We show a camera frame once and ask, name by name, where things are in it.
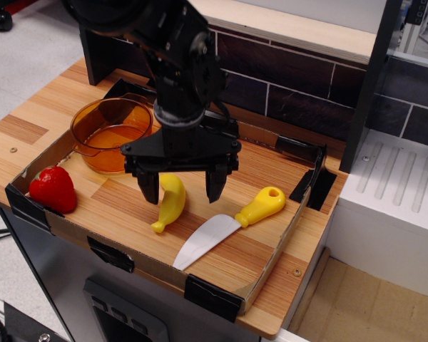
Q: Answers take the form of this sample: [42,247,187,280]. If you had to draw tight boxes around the toy knife yellow handle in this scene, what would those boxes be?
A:
[173,187,286,271]

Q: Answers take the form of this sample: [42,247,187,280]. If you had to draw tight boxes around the yellow toy banana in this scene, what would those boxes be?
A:
[151,174,186,234]

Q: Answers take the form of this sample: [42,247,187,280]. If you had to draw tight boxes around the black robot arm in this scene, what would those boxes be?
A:
[64,1,241,204]

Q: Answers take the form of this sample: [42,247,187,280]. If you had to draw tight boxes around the grey toy oven panel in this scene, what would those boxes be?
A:
[83,279,170,341]

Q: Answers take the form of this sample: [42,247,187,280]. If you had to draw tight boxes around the cardboard fence with black tape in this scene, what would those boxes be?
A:
[4,78,338,323]

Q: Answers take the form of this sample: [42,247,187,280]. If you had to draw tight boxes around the orange transparent plastic pot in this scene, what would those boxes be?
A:
[70,93,153,175]

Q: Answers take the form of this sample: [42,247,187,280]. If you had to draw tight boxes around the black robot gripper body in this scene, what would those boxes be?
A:
[121,126,241,175]

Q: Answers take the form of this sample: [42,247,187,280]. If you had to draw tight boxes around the white toy sink drainboard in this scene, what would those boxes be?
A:
[327,130,428,296]

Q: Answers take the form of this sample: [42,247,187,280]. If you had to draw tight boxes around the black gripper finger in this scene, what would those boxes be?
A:
[205,167,228,203]
[137,172,160,204]

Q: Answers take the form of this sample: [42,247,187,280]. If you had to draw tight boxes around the red toy strawberry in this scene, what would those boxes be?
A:
[29,166,76,214]

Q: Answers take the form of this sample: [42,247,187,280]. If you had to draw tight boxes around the black caster wheel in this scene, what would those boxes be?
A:
[0,9,13,32]

